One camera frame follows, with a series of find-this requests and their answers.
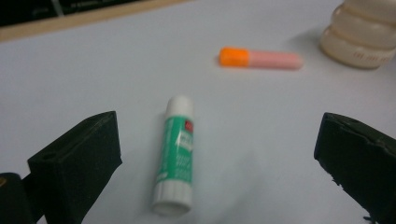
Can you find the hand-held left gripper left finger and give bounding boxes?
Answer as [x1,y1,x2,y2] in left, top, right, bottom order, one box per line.
[27,110,123,224]

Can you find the orange and pink highlighter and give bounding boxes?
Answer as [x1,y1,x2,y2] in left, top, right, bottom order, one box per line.
[217,46,304,71]

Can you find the cream ribbed pen holder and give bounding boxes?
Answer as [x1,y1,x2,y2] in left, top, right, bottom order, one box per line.
[319,0,396,70]

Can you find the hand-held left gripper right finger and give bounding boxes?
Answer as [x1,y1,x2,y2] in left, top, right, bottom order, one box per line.
[313,112,396,224]

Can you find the green and white glue stick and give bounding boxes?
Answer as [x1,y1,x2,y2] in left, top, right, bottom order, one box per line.
[150,94,196,218]

